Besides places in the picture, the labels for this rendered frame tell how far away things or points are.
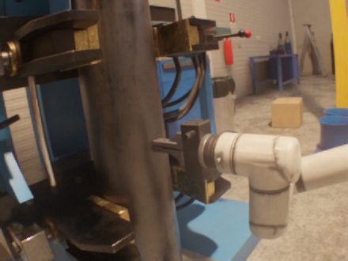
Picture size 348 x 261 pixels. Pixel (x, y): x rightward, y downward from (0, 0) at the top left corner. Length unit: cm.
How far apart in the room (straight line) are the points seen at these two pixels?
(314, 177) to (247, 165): 20
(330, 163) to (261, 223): 21
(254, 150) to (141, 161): 30
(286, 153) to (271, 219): 14
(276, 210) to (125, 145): 38
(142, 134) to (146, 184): 13
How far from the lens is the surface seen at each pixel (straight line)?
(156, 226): 77
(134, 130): 66
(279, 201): 54
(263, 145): 51
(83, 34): 60
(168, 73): 213
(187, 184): 92
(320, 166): 65
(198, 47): 77
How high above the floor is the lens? 88
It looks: 12 degrees down
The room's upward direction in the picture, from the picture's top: 7 degrees counter-clockwise
